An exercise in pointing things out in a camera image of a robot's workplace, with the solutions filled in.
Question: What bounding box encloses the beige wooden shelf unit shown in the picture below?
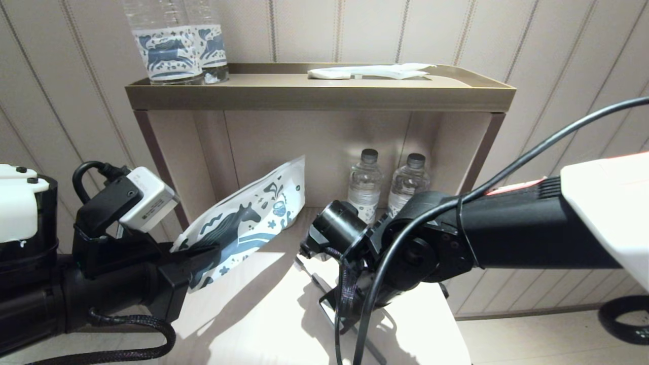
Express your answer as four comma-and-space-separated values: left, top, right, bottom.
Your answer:
125, 62, 517, 365

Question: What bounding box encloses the white packet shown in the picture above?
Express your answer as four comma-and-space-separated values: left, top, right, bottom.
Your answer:
350, 63, 437, 80

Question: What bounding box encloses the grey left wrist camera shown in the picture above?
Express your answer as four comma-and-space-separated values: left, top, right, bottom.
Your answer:
73, 161, 181, 245

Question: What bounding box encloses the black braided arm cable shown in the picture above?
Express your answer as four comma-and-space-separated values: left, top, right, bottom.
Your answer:
25, 307, 177, 365

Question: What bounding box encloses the small capped water bottle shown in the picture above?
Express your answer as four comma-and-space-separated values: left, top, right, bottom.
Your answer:
347, 149, 384, 225
388, 153, 430, 213

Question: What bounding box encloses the black smooth camera cable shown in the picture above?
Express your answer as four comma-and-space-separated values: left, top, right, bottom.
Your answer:
334, 96, 649, 365

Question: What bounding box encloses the white pouch blue horse print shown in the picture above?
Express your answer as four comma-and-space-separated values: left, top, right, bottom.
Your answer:
170, 155, 307, 293

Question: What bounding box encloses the large horse-label water bottle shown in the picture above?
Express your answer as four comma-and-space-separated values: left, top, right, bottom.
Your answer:
122, 0, 204, 86
185, 0, 230, 84

